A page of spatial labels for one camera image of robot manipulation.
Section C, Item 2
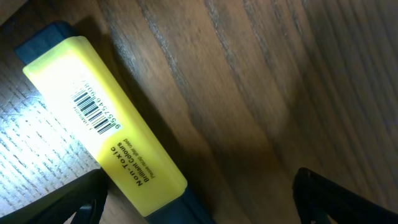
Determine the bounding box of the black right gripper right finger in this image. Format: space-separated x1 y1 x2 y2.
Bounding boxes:
292 167 397 223

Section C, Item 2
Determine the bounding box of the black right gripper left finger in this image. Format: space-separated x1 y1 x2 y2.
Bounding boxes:
1 169 109 224

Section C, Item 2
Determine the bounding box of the yellow highlighter blue cap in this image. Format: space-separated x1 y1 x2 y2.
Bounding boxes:
15 21 213 223

